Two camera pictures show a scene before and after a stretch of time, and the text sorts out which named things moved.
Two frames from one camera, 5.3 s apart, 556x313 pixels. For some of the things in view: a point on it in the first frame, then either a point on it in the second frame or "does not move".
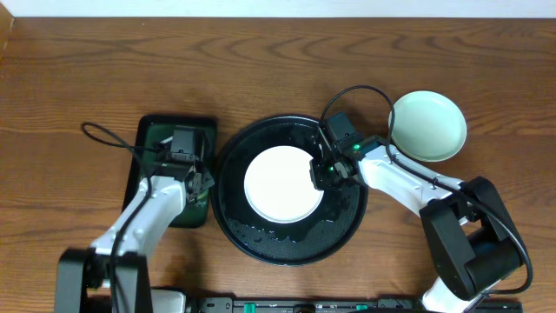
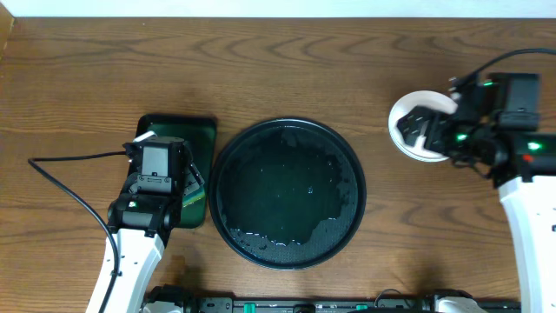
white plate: (278, 184) to (408, 103)
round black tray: (324, 230) does not move
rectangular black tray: (170, 145) does not move
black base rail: (380, 305) does not move
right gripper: (318, 178) to (420, 116)
